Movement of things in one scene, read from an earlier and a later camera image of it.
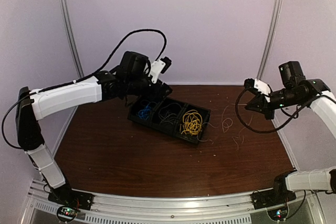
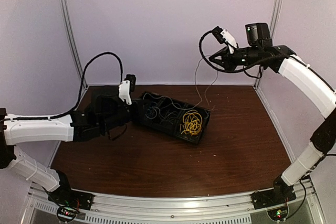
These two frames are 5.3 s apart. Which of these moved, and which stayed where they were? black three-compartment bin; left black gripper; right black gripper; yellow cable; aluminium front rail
Moved: right black gripper; left black gripper
Stayed: black three-compartment bin; yellow cable; aluminium front rail
